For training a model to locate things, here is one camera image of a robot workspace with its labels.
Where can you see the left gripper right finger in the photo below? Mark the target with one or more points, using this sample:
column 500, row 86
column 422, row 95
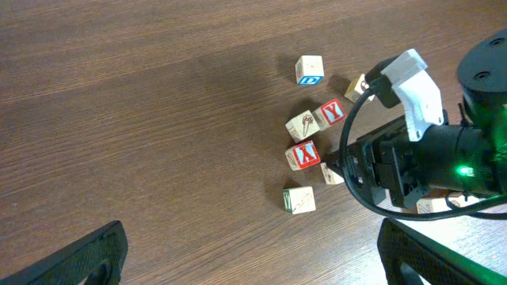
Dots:
column 409, row 257

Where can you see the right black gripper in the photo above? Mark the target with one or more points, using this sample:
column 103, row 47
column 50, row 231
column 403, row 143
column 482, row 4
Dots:
column 385, row 163

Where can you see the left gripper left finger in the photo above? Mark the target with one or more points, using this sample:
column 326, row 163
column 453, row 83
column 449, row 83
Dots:
column 97, row 258

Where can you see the wooden block green picture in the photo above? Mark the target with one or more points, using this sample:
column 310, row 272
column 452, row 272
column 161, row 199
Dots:
column 435, row 201

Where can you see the wooden block yellow side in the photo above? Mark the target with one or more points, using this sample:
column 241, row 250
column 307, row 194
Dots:
column 330, row 176

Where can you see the wooden block plain picture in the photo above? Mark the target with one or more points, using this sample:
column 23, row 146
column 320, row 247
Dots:
column 299, row 200

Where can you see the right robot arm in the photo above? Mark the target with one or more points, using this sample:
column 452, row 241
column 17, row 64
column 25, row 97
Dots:
column 473, row 151

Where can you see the wooden block red letter Y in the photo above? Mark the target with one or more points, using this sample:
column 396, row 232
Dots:
column 329, row 114

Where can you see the wooden block brown picture top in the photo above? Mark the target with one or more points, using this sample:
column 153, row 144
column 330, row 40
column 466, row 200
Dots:
column 356, row 88

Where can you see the wooden block red letter X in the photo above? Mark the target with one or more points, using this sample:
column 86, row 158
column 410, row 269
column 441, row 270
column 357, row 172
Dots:
column 302, row 156

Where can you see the wooden block red flower picture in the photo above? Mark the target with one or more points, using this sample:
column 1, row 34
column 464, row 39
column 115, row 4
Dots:
column 302, row 126

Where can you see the wooden block blue letter D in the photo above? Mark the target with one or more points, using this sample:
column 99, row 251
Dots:
column 309, row 70

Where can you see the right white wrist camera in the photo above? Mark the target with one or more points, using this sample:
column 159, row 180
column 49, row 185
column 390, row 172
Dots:
column 418, row 93

